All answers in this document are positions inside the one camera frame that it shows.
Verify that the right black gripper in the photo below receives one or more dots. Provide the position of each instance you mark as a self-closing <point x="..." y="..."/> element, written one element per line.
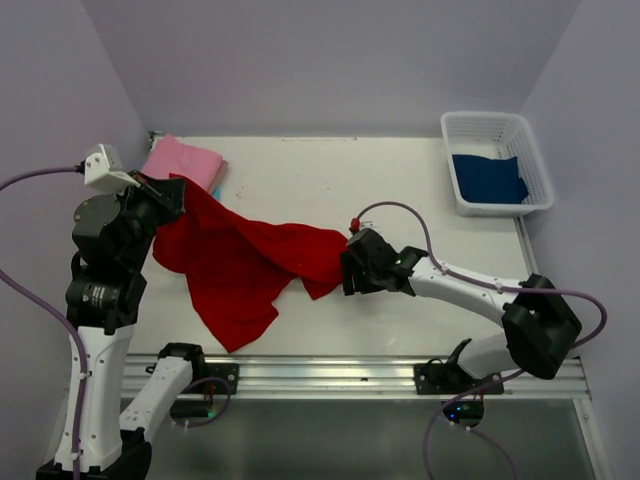
<point x="354" y="267"/>

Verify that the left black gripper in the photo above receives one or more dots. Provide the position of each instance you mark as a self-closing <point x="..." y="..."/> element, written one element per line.
<point x="163" y="195"/>

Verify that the red t shirt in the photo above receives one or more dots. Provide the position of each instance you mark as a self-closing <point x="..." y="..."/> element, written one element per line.
<point x="236" y="268"/>

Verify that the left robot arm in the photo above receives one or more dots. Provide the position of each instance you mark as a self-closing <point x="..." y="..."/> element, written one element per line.
<point x="113" y="234"/>

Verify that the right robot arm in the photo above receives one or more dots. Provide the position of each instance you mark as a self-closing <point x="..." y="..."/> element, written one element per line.
<point x="538" y="328"/>

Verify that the pink folded t shirt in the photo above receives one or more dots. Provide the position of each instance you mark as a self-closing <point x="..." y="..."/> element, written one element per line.
<point x="170" y="157"/>

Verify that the blue t shirt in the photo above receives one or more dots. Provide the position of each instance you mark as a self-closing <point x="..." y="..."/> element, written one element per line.
<point x="489" y="181"/>

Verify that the white plastic basket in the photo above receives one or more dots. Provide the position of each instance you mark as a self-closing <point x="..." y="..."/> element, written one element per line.
<point x="497" y="135"/>

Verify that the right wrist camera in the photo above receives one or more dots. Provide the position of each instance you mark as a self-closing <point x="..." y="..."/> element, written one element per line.
<point x="358" y="224"/>

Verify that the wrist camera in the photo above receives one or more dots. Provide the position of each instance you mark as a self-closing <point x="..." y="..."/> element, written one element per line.
<point x="358" y="224"/>
<point x="102" y="171"/>

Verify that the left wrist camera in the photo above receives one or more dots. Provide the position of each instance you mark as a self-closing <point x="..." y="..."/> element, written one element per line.
<point x="102" y="171"/>

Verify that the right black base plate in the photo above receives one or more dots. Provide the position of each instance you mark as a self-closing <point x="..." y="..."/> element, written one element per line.
<point x="436" y="377"/>

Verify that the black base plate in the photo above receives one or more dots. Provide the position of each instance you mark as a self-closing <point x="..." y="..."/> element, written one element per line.
<point x="216" y="378"/>
<point x="436" y="377"/>

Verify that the aluminium mounting rail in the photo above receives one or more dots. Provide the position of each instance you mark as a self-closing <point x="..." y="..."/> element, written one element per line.
<point x="373" y="378"/>

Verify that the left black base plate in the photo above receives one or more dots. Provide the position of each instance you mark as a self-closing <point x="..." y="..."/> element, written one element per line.
<point x="216" y="378"/>

